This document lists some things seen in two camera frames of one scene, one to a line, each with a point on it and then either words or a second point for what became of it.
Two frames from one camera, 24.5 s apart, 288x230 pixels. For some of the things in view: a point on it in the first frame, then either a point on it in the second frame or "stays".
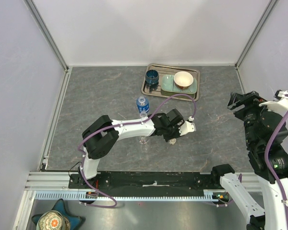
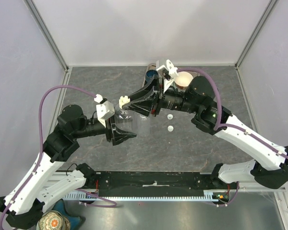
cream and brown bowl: (183, 79) stays
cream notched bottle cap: (172, 141) -> (123, 100)
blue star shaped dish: (59, 206) stays
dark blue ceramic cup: (151, 76) stays
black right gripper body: (252, 110) -> (159, 98)
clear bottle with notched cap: (143, 140) -> (124, 120)
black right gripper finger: (234, 99) -> (147, 92)
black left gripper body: (172, 132) -> (109, 130)
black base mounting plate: (144, 184) stays
